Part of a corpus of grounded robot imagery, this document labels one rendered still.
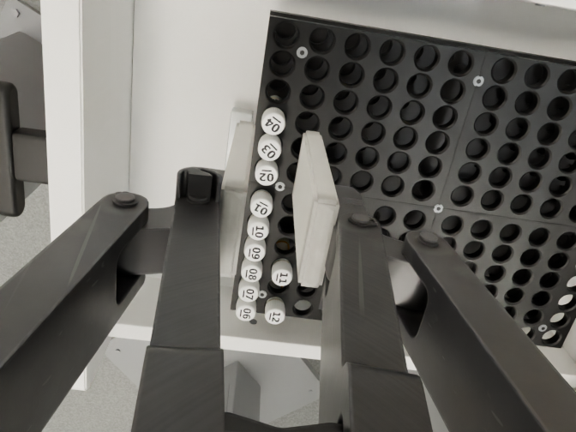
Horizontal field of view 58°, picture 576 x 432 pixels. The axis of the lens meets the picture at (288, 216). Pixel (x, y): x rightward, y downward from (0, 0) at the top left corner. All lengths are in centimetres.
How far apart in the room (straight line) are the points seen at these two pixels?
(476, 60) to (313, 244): 17
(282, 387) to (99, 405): 56
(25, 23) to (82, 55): 101
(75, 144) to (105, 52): 5
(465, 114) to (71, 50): 20
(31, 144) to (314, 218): 19
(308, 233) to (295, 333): 22
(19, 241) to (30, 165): 118
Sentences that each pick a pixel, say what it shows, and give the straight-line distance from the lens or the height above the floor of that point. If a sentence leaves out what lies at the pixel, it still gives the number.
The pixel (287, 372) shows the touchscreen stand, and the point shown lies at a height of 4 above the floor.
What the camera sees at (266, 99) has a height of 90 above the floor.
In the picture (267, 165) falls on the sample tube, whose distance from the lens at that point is 28.
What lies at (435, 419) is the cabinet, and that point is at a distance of 64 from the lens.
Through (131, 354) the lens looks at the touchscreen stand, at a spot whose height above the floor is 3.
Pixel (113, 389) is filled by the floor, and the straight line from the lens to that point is 170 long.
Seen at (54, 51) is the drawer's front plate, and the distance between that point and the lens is 26.
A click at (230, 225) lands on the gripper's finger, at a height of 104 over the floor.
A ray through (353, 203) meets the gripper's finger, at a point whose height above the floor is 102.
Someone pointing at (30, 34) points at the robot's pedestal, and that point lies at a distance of 127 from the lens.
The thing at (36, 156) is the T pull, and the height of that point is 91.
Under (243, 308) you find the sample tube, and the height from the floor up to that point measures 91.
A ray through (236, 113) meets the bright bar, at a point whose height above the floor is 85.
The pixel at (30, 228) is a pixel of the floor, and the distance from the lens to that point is 145.
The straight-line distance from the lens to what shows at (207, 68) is 34.
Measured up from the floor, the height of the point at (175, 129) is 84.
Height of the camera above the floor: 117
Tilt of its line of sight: 64 degrees down
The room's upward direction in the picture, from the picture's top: 177 degrees clockwise
